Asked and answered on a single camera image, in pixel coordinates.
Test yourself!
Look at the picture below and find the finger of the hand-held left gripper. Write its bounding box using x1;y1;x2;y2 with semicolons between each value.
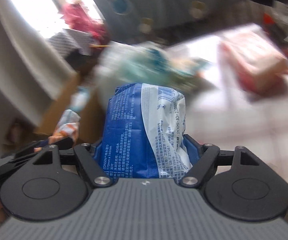
0;141;47;193

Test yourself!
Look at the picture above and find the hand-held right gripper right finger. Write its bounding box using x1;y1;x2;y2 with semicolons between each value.
179;134;260;188

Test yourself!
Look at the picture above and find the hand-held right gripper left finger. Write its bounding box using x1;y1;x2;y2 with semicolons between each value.
31;142;111;188

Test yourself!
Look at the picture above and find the orange striped towel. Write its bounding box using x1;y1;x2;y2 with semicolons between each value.
34;109;81;153

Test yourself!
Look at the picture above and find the cardboard box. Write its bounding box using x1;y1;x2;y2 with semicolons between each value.
34;72;107;143

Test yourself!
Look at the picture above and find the blue white wet wipe packet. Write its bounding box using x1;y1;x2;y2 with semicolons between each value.
98;82;193;180

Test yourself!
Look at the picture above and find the pink checkered tablecloth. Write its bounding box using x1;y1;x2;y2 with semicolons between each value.
169;22;288;180

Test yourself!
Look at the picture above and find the white curtain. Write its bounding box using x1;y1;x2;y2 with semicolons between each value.
0;0;79;128

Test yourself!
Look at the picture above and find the white plastic bag teal print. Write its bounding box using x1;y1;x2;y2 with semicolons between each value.
94;41;212;93

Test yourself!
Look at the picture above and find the red white carton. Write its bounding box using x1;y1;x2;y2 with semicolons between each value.
219;29;288;93

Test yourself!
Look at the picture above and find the white star-print cloth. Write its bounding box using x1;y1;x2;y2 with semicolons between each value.
48;29;104;55

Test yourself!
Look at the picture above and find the pink cloth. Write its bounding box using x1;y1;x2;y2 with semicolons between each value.
61;2;109;43

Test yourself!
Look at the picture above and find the blue printed blanket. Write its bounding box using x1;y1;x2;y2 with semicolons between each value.
91;0;249;43

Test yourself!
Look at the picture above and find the red plastic bag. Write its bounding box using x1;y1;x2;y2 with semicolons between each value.
262;12;275;25

